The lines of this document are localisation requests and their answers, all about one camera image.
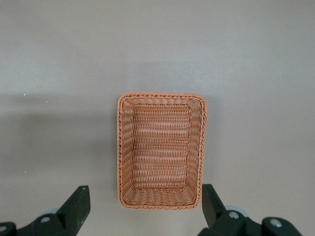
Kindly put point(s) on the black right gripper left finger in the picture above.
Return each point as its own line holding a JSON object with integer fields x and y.
{"x": 73, "y": 211}

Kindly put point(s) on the brown wicker basket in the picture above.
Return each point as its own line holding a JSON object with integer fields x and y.
{"x": 161, "y": 152}

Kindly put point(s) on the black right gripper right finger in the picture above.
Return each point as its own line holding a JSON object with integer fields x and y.
{"x": 215, "y": 211}

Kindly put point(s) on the brown table cover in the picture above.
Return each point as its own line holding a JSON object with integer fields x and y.
{"x": 157, "y": 37}

